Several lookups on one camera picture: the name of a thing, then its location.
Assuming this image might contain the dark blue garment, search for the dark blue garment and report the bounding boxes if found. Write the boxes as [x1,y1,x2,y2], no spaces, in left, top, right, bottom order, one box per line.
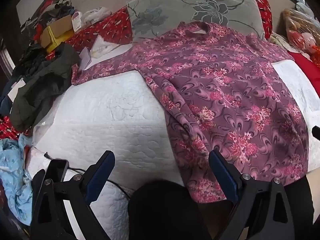
[0,77,15,115]

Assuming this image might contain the white printed paper bag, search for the white printed paper bag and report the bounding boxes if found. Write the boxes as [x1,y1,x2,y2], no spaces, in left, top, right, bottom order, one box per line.
[91,35,130,58]

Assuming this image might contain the purple floral shirt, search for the purple floral shirt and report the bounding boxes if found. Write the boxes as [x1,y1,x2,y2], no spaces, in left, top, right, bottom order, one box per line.
[71,21,312,204]

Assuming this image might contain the grey floral pillow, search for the grey floral pillow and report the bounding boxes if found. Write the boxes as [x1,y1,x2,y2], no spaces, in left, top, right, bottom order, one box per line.
[126,0,267,43]

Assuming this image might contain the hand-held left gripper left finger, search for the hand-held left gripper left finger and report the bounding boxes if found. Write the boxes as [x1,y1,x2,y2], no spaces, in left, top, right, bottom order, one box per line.
[30,151,116,240]

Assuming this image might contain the light blue cloth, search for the light blue cloth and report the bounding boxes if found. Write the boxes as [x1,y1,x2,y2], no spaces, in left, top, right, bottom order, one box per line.
[0,134,34,227]

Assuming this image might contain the white pink packet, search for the white pink packet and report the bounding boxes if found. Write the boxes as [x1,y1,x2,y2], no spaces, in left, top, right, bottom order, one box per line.
[72,12,82,32]

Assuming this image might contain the cream cloth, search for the cream cloth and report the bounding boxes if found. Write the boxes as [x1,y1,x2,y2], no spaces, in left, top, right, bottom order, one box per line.
[270,32,290,53]

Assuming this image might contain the dark green jacket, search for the dark green jacket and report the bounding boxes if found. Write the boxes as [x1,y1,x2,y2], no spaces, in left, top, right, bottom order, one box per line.
[10,44,82,132]

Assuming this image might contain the brown cardboard box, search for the brown cardboard box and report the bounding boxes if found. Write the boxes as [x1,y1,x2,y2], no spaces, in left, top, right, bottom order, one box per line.
[40,14,75,48]

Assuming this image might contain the plush toy in plastic bag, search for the plush toy in plastic bag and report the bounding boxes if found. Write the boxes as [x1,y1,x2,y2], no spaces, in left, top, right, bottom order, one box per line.
[282,2,320,60]

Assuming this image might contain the pile of dark clothes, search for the pile of dark clothes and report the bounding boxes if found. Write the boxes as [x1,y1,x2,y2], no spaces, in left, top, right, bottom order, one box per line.
[20,0,75,45]

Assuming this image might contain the white paper sheet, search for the white paper sheet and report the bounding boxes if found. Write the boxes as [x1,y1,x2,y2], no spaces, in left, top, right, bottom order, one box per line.
[79,47,92,70]

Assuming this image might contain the white plastic bag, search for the white plastic bag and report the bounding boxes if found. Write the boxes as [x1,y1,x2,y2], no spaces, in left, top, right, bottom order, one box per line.
[84,6,113,25]

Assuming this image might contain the white quilted bed cover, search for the white quilted bed cover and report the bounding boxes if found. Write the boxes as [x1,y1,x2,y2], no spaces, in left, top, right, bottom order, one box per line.
[26,60,320,240]

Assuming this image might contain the black cable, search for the black cable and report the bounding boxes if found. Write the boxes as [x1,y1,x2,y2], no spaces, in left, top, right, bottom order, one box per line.
[44,152,133,200]

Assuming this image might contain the black phone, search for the black phone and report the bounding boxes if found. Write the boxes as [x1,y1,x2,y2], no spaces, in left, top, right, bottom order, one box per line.
[49,159,69,180]

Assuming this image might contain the plain red cloth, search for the plain red cloth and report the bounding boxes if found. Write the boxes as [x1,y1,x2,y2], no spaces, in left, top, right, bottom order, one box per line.
[287,51,320,85]

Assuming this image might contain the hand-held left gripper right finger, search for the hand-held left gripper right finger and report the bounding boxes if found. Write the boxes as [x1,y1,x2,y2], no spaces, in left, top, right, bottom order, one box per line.
[208,150,298,240]

